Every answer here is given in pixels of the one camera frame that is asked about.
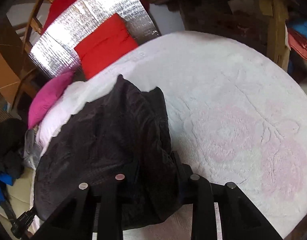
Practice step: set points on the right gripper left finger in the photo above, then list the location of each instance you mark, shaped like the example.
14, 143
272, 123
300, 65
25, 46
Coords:
74, 217

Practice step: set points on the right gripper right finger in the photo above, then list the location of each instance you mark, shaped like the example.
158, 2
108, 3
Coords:
221, 209

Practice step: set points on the black quilted jacket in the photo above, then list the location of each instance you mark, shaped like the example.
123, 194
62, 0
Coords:
124, 132

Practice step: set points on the pile of dark clothes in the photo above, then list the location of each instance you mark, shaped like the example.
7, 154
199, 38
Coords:
12, 135

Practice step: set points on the grey folded garment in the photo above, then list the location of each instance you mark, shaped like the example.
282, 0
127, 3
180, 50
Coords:
31, 150

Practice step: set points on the white embossed bed blanket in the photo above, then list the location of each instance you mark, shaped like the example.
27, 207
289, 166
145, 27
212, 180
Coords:
233, 114

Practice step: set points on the pink cushion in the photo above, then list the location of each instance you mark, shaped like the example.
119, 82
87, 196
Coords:
47, 96

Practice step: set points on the silver foil insulation panel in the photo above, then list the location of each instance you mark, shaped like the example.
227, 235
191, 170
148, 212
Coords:
54, 53

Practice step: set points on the red square cushion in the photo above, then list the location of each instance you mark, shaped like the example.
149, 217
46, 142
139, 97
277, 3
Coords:
108, 43

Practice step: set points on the stack of red blue cloths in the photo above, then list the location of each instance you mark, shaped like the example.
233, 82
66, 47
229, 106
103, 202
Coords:
297, 37

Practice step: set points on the wooden side table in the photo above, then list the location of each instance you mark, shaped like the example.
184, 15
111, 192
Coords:
259, 24

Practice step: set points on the wooden stair railing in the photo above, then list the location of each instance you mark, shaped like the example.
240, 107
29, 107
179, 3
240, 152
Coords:
33, 24

